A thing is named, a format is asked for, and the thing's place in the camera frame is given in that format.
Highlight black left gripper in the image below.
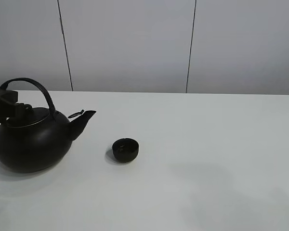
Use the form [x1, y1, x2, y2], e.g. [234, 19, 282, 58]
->
[0, 89, 32, 123]

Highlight black cast iron teapot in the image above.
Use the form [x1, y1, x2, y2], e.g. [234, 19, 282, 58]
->
[0, 77, 96, 173]

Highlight small black teacup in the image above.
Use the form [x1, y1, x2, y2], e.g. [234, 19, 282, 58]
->
[112, 138, 139, 163]

